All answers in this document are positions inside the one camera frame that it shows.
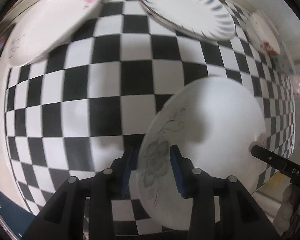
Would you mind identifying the white plate grey flower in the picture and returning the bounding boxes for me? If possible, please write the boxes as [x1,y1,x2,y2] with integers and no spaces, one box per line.
[136,76,266,230]

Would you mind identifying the white plate pink blossoms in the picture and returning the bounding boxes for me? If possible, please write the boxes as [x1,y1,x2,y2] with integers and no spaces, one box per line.
[8,0,102,67]

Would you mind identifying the white plate blue leaf rim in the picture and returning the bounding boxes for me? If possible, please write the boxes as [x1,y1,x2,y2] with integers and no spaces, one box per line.
[140,0,236,41]

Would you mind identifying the white bowl red flowers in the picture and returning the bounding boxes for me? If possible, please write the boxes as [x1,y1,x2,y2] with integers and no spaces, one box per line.
[246,12,281,56]

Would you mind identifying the black white checkered mat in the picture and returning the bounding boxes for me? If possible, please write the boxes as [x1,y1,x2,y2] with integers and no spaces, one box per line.
[3,0,297,237]

